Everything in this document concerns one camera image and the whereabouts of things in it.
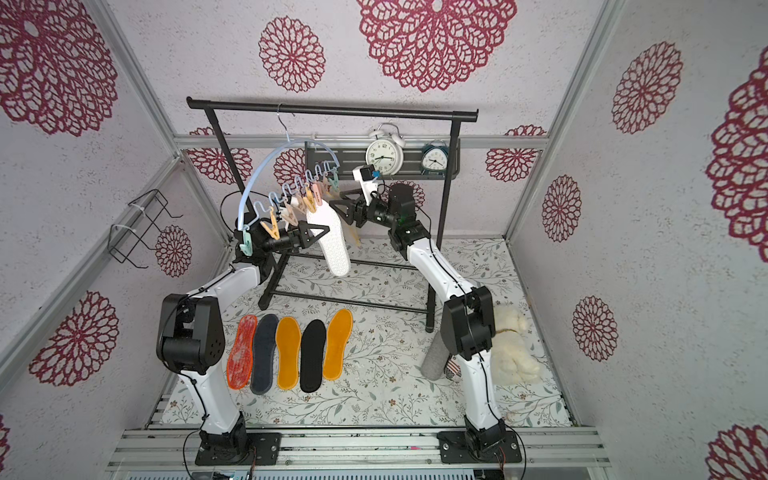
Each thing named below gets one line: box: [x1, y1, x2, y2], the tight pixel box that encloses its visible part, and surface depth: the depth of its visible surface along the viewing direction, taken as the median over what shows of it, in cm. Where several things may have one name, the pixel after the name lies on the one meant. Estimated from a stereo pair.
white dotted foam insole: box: [300, 319, 327, 393], surface depth 91 cm
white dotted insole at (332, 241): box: [306, 199, 351, 277], surface depth 82 cm
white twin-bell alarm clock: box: [365, 123, 406, 176], surface depth 89 cm
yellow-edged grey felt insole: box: [323, 308, 353, 381], surface depth 93 cm
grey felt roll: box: [421, 331, 450, 381], surface depth 87 cm
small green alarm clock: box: [421, 140, 449, 177], surface depth 92 cm
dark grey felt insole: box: [250, 314, 279, 395], surface depth 92 cm
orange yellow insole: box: [276, 316, 301, 391], surface depth 92 cm
